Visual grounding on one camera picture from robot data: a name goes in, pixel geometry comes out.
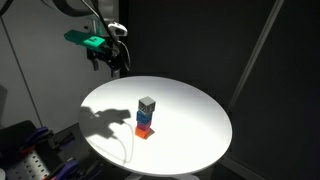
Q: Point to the blue block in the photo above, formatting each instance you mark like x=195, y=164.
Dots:
x=144, y=117

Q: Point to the orange block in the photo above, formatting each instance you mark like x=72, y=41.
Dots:
x=142, y=132

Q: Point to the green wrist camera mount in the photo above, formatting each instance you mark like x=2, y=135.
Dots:
x=86, y=39

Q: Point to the grey block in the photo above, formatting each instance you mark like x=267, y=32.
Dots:
x=146, y=105

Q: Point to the magenta block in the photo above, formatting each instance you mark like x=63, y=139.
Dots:
x=143, y=126

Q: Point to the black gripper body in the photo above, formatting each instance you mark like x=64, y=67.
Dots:
x=105, y=53

